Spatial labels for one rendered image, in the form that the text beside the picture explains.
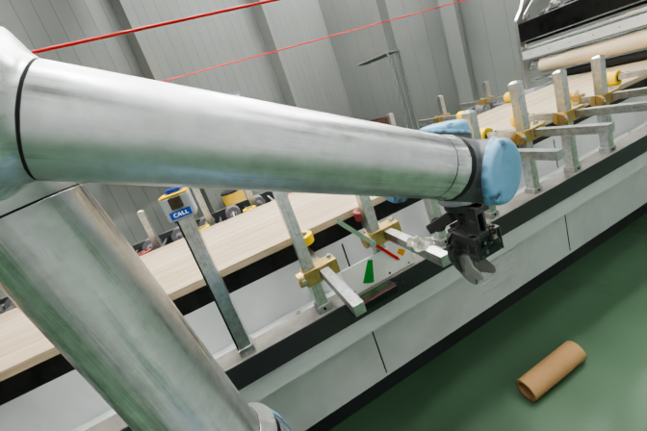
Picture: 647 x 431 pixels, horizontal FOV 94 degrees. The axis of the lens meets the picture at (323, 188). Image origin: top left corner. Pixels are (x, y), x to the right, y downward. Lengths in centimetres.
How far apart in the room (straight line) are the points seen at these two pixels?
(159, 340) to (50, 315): 11
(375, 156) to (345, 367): 126
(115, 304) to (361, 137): 31
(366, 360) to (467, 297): 58
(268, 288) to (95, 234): 87
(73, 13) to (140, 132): 563
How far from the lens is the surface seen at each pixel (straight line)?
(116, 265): 40
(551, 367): 165
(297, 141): 27
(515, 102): 143
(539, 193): 152
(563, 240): 218
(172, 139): 25
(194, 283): 116
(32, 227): 39
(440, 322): 167
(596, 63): 185
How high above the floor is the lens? 129
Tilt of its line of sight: 13 degrees down
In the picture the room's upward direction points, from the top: 19 degrees counter-clockwise
